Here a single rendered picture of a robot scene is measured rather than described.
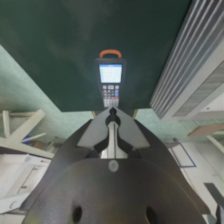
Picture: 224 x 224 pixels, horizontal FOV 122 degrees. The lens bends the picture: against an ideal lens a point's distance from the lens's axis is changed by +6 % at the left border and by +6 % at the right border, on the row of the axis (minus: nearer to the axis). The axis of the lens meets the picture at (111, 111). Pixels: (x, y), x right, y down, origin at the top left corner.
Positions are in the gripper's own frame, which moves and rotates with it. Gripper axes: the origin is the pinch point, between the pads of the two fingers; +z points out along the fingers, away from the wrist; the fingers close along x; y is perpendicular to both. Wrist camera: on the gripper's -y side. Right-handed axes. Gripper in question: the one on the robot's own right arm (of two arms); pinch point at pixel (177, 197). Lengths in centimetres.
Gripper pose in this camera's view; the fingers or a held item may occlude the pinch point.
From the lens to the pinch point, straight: 37.3
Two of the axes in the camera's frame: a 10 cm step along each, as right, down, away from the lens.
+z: -1.8, -9.1, 3.7
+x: 8.3, -3.4, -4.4
